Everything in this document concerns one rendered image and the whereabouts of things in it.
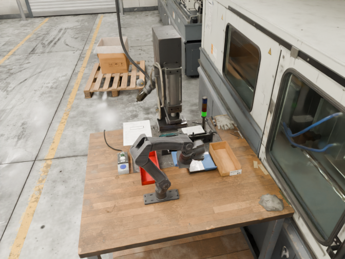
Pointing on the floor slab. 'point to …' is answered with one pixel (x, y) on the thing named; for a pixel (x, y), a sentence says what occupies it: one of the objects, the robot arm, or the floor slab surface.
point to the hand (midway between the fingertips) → (180, 164)
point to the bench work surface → (175, 207)
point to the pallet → (93, 86)
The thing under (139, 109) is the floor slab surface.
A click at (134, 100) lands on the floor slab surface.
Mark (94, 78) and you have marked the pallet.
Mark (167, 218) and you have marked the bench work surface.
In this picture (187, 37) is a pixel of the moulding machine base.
